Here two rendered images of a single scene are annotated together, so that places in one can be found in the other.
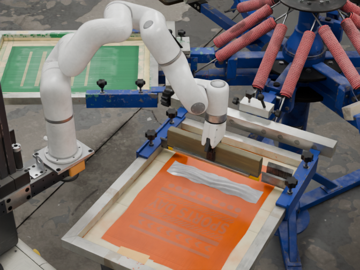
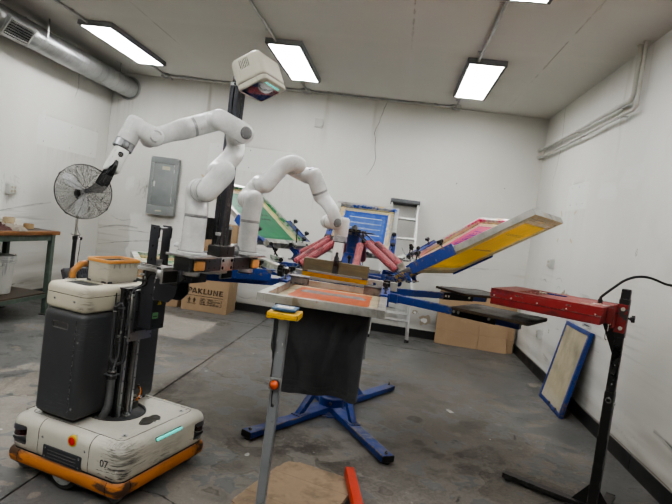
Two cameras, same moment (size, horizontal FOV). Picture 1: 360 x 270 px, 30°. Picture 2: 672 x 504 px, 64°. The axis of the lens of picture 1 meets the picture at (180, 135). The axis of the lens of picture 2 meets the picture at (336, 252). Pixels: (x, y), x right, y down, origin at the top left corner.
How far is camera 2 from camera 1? 1.78 m
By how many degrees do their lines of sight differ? 40
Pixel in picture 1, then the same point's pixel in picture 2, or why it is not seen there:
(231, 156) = (349, 268)
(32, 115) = not seen: hidden behind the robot
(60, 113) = (255, 214)
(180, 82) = (329, 203)
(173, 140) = (307, 264)
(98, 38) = (289, 165)
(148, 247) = not seen: hidden behind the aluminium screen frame
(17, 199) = (226, 263)
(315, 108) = not seen: hidden behind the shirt
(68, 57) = (267, 176)
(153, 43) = (316, 176)
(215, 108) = (343, 230)
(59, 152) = (247, 247)
